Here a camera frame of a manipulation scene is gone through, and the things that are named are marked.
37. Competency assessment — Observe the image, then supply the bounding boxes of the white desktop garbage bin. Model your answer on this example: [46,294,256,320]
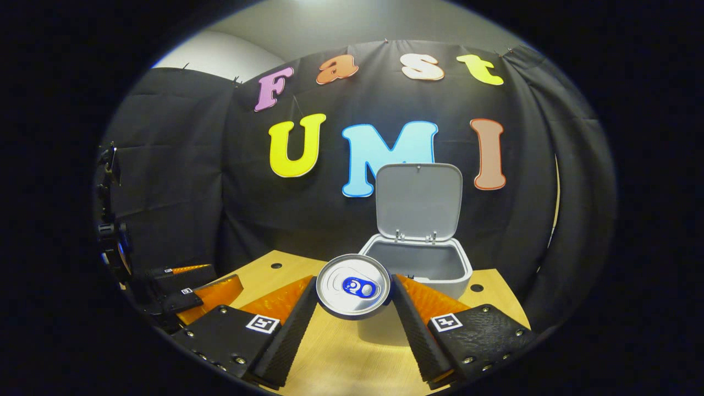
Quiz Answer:
[357,162,474,347]

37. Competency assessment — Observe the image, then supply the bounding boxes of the black backdrop cloth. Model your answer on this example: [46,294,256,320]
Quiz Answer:
[96,40,617,331]

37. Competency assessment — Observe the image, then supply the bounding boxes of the blue pop can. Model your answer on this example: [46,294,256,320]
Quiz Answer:
[316,254,392,321]

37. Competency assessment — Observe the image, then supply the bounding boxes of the wooden desktop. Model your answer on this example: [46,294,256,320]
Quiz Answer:
[176,250,531,396]

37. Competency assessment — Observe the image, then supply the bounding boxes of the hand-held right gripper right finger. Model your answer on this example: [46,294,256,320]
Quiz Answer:
[389,273,537,390]

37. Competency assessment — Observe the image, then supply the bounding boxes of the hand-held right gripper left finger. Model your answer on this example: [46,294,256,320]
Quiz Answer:
[172,275,318,390]

